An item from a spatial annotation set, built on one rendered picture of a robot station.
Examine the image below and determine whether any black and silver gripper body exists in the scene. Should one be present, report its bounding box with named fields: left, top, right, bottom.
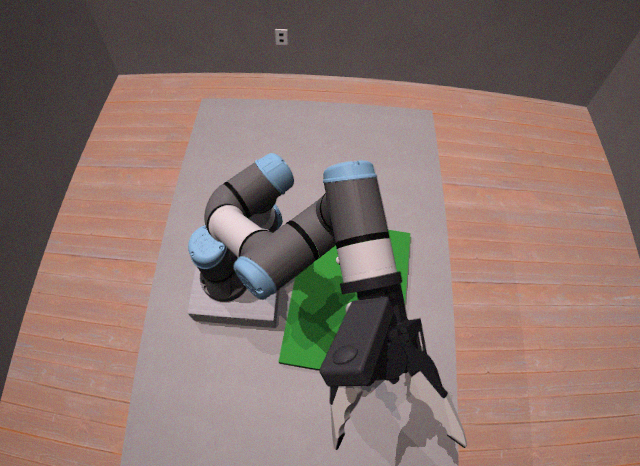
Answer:
left=340, top=271, right=427, bottom=386

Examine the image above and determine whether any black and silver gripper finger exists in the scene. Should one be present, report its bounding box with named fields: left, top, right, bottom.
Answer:
left=403, top=341, right=467, bottom=448
left=330, top=386, right=363, bottom=450

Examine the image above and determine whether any green flat mat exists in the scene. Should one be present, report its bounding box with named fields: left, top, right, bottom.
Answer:
left=279, top=230, right=410, bottom=370

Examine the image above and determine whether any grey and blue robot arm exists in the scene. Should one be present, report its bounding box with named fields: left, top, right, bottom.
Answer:
left=188, top=153, right=397, bottom=387

